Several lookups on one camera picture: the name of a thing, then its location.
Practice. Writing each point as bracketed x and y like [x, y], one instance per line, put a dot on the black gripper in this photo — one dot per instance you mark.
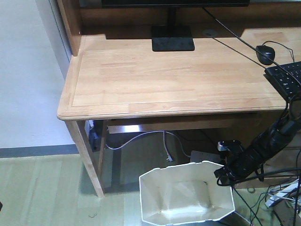
[242, 163]

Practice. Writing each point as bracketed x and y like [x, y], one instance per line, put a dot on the white plastic trash bin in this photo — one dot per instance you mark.
[184, 194]

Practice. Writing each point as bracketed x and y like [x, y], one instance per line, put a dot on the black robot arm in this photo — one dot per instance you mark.
[294, 105]

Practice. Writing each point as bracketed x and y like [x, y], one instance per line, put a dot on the grey power strip under desk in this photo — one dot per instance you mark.
[198, 156]

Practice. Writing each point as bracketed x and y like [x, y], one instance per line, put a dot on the white power strip on floor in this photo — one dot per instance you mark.
[281, 193]

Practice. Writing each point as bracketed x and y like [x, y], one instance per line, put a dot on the black keyboard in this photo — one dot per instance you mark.
[286, 84]

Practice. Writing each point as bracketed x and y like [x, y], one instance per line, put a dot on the black computer mouse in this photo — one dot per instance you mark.
[265, 54]

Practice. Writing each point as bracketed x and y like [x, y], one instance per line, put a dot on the black monitor with stand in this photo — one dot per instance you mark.
[172, 37]

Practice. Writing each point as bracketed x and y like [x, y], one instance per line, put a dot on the wooden desk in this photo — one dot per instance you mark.
[115, 76]

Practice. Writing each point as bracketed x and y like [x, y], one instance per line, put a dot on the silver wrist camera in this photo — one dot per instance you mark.
[233, 146]

